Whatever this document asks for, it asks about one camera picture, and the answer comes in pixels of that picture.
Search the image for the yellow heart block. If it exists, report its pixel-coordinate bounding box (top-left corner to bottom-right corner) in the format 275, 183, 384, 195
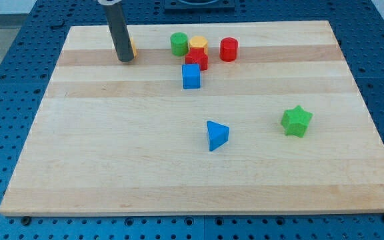
130, 37, 137, 58

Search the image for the blue triangle block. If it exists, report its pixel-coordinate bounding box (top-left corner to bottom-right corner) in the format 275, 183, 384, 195
207, 121, 230, 151

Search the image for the blue cube block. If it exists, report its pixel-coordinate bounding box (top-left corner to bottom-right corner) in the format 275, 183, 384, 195
182, 63, 201, 89

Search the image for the light wooden board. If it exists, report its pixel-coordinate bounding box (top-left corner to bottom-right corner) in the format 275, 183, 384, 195
0, 21, 384, 217

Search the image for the red star block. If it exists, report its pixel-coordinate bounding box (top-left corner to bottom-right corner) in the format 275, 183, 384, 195
185, 48, 208, 71

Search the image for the yellow cylinder block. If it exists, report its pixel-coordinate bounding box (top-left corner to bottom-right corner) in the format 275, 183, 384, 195
189, 36, 208, 55

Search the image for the red cylinder block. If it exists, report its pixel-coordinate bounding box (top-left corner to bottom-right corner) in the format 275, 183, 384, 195
219, 37, 239, 62

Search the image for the green cylinder block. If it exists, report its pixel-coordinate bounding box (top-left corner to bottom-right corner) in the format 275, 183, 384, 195
170, 32, 189, 57

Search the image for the green star block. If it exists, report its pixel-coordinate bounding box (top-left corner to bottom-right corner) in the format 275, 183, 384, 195
281, 105, 313, 138

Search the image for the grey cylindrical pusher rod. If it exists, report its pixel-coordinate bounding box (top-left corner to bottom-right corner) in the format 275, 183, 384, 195
102, 2, 134, 62

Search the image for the white rod collar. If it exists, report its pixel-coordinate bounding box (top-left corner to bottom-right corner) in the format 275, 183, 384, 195
97, 0, 121, 6

